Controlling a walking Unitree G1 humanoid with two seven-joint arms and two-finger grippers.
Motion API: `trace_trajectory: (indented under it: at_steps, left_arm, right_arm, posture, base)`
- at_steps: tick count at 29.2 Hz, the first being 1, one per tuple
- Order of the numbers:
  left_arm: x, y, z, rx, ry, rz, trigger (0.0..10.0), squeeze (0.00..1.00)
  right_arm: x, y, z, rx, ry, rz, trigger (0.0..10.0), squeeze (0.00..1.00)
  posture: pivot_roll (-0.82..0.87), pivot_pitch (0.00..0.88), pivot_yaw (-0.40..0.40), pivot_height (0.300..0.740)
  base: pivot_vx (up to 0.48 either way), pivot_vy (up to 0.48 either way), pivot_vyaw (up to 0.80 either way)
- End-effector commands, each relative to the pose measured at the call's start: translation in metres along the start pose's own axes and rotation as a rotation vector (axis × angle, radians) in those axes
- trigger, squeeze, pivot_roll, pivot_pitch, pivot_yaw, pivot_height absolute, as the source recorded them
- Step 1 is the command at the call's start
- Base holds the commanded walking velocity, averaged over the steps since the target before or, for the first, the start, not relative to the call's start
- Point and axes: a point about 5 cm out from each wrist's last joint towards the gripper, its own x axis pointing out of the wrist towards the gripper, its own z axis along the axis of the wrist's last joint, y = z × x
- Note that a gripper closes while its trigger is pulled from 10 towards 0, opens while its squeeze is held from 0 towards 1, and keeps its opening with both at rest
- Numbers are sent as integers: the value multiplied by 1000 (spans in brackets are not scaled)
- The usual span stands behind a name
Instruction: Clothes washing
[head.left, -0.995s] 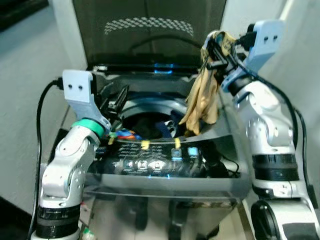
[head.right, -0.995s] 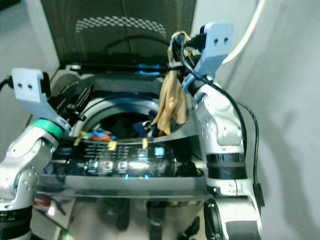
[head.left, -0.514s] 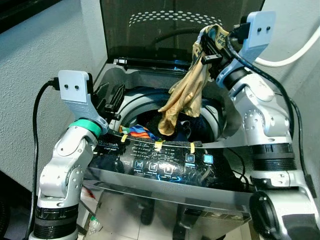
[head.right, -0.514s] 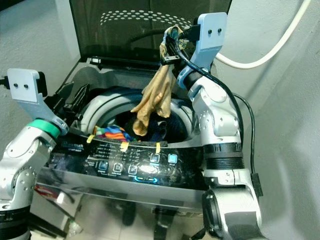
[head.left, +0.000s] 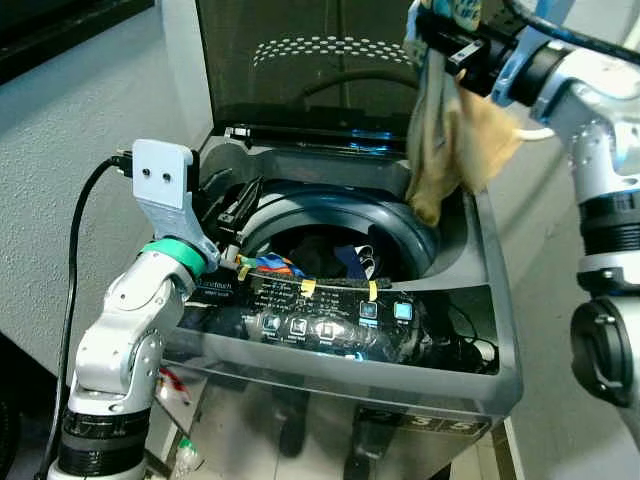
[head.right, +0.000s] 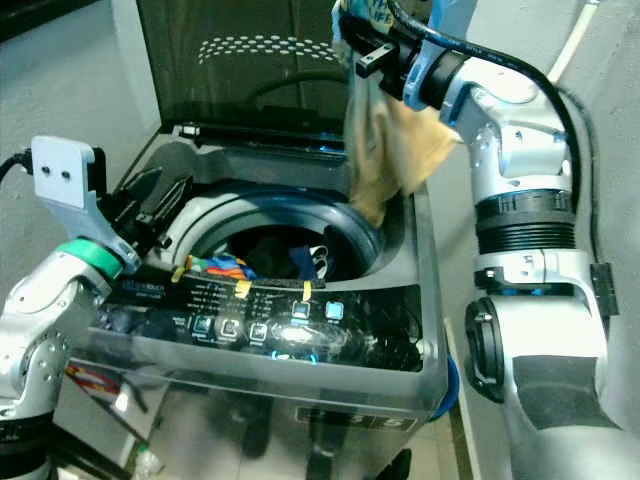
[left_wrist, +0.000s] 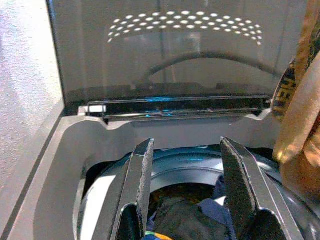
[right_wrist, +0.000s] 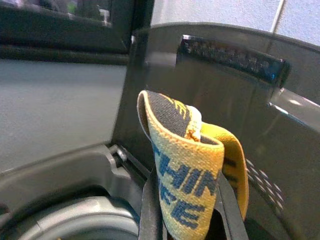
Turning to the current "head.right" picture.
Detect dark window frame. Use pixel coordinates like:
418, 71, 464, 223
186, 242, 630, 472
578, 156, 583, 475
0, 0, 109, 43

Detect white wall pipe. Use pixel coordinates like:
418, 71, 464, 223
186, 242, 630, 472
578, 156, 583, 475
546, 0, 605, 85

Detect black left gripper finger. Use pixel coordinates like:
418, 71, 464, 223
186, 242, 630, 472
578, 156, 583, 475
140, 200, 183, 253
146, 172, 193, 215

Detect dark transparent washer lid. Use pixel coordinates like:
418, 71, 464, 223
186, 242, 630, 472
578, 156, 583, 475
135, 0, 363, 143

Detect grey top-loading washing machine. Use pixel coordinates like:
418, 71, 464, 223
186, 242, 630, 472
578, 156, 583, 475
60, 122, 459, 480

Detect multicolour cloth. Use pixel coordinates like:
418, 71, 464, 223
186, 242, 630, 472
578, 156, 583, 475
190, 254, 257, 283

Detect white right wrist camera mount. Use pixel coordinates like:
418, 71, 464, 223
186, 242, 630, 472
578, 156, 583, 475
402, 42, 443, 111

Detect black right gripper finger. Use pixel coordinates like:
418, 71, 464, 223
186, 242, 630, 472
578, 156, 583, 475
354, 42, 399, 79

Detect clear plastic bottle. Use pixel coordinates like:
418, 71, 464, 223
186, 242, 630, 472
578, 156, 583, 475
132, 448, 165, 480

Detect blue object behind washer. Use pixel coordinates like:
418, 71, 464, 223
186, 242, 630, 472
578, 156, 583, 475
442, 356, 463, 425

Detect red white package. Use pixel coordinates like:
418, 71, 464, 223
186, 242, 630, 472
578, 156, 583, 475
66, 362, 125, 399

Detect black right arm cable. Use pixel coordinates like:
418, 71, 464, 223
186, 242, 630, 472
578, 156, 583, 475
380, 0, 619, 321

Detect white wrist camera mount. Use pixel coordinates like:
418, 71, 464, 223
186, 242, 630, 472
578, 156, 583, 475
31, 134, 142, 271
402, 42, 443, 111

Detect tan cloth garment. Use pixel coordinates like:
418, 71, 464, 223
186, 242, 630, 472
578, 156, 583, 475
342, 60, 463, 229

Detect white blue patterned cloth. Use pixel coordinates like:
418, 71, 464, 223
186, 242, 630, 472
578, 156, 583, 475
332, 0, 391, 57

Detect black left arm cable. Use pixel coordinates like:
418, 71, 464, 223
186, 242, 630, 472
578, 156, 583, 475
0, 148, 37, 181

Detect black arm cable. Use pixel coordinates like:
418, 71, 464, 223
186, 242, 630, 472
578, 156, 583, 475
380, 0, 619, 321
0, 148, 37, 181

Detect dark clothes in drum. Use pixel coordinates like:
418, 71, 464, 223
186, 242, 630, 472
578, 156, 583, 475
240, 232, 363, 285

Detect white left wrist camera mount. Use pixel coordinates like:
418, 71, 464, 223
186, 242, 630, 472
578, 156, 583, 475
31, 134, 142, 271

